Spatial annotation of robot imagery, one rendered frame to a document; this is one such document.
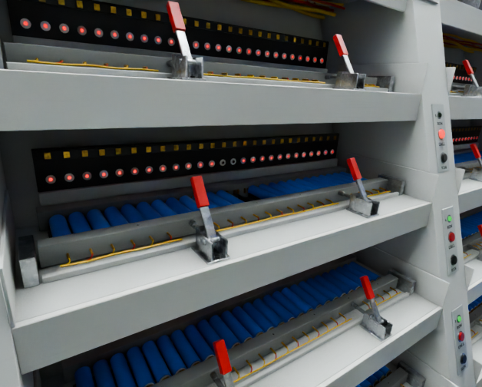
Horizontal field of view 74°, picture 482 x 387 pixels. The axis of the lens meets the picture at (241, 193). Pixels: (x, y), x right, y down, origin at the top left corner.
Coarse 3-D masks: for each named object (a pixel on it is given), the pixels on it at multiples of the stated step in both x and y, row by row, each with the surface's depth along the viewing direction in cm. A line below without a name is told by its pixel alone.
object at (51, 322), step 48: (48, 192) 39; (96, 192) 42; (432, 192) 55; (0, 240) 25; (240, 240) 38; (288, 240) 39; (336, 240) 43; (384, 240) 50; (48, 288) 28; (96, 288) 28; (144, 288) 29; (192, 288) 32; (240, 288) 35; (48, 336) 25; (96, 336) 27
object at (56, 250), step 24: (312, 192) 50; (336, 192) 52; (384, 192) 57; (168, 216) 38; (192, 216) 39; (216, 216) 40; (240, 216) 42; (264, 216) 45; (48, 240) 31; (72, 240) 31; (96, 240) 32; (120, 240) 34; (144, 240) 36; (48, 264) 31; (72, 264) 30
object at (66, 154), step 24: (120, 144) 43; (144, 144) 45; (168, 144) 46; (192, 144) 48; (216, 144) 51; (240, 144) 53; (264, 144) 56; (288, 144) 59; (312, 144) 63; (336, 144) 67; (48, 168) 39; (72, 168) 40; (96, 168) 42; (120, 168) 44; (144, 168) 46; (168, 168) 48; (192, 168) 50; (216, 168) 52; (240, 168) 55
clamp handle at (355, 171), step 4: (348, 160) 49; (352, 160) 49; (348, 164) 50; (352, 164) 49; (356, 164) 50; (352, 168) 49; (356, 168) 49; (352, 172) 49; (356, 172) 49; (352, 176) 49; (356, 176) 49; (360, 176) 49; (356, 180) 49; (360, 180) 49; (360, 184) 49; (360, 188) 49; (364, 188) 49; (360, 192) 49; (364, 192) 49; (364, 196) 48
